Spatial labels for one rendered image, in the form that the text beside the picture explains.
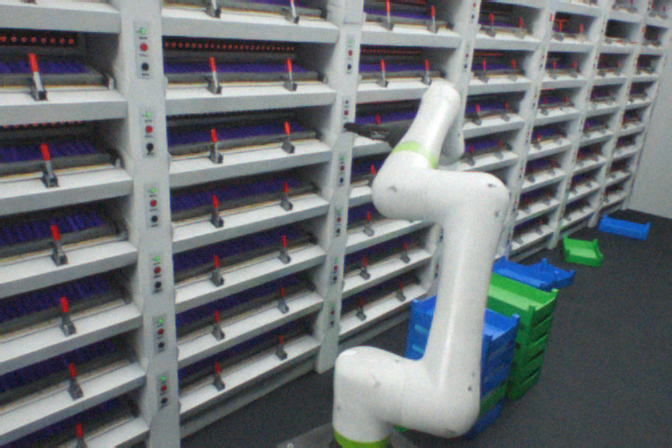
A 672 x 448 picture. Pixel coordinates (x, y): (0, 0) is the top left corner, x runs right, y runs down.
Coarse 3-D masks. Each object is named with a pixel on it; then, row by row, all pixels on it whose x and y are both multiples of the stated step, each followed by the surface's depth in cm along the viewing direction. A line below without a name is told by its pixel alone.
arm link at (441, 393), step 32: (448, 192) 109; (480, 192) 106; (448, 224) 110; (480, 224) 106; (448, 256) 108; (480, 256) 106; (448, 288) 107; (480, 288) 106; (448, 320) 105; (480, 320) 106; (448, 352) 104; (480, 352) 106; (416, 384) 104; (448, 384) 102; (416, 416) 103; (448, 416) 101
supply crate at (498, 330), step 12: (432, 300) 197; (420, 312) 185; (432, 312) 196; (492, 312) 188; (420, 324) 187; (492, 324) 189; (504, 324) 186; (516, 324) 181; (492, 336) 169; (504, 336) 176; (492, 348) 172
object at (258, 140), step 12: (300, 132) 178; (312, 132) 181; (180, 144) 148; (192, 144) 150; (204, 144) 152; (228, 144) 158; (240, 144) 161; (252, 144) 164; (276, 144) 169; (180, 156) 146
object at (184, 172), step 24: (168, 120) 154; (192, 120) 159; (216, 120) 165; (312, 120) 184; (264, 144) 168; (312, 144) 179; (192, 168) 145; (216, 168) 149; (240, 168) 156; (264, 168) 163
